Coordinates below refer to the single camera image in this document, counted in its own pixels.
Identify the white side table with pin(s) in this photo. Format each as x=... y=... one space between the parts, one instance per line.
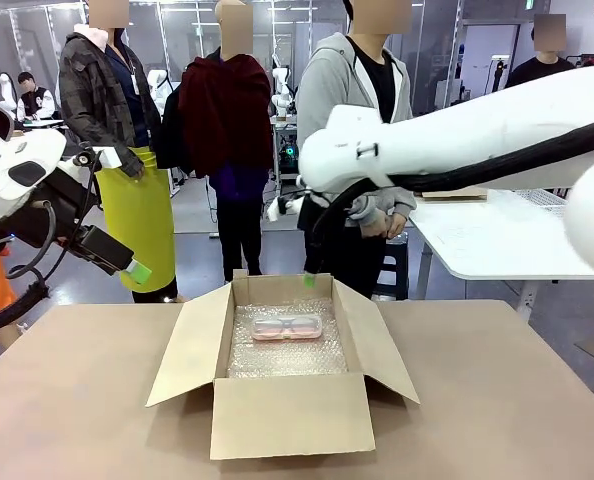
x=477 y=235

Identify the black plastic stool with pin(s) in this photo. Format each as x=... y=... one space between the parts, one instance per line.
x=394 y=270

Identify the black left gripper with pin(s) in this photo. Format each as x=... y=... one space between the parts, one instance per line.
x=62 y=205

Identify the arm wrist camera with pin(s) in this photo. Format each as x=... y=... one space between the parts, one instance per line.
x=109 y=157
x=282 y=206

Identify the glasses inside pink case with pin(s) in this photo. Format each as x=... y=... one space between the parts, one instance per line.
x=286 y=326

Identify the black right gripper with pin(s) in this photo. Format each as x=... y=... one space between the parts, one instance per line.
x=313 y=210

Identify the black shoulder bag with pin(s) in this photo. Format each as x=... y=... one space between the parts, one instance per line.
x=172 y=135

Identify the computer with RGB fan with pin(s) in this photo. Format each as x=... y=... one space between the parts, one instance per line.
x=289 y=150

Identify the person's left hand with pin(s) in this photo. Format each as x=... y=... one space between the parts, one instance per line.
x=398 y=224

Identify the seated person varsity jacket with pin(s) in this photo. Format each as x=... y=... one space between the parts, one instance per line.
x=37 y=102

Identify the black stand with red light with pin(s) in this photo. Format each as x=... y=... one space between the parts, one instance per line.
x=500 y=70

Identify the person's right hand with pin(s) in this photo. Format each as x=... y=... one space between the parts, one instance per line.
x=374 y=229

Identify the large bubble wrap sheet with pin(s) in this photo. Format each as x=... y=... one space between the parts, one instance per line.
x=287 y=357

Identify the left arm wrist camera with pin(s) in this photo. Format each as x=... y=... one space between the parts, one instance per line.
x=109 y=157

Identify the person's left forearm grey sleeve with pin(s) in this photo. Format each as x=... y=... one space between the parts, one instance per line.
x=399 y=202

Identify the person in grey hoodie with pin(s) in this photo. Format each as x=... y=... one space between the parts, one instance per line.
x=327 y=80

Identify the mannequin plaid jacket yellow skirt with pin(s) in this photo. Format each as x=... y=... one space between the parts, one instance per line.
x=102 y=100

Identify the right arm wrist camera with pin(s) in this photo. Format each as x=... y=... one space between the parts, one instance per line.
x=282 y=206

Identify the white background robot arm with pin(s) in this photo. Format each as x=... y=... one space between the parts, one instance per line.
x=281 y=85
x=158 y=87
x=2 y=90

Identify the person's right forearm grey sleeve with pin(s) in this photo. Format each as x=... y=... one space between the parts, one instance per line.
x=363 y=205

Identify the large open cardboard box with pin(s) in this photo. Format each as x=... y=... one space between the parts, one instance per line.
x=292 y=420

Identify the person in black top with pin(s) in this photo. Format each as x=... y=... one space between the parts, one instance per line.
x=542 y=70

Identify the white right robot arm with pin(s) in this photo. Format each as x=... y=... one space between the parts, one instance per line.
x=452 y=135

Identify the pink clear-lid glasses case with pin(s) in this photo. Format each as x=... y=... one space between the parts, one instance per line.
x=287 y=336

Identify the mannequin with maroon shawl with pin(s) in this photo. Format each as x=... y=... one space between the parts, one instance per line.
x=227 y=110

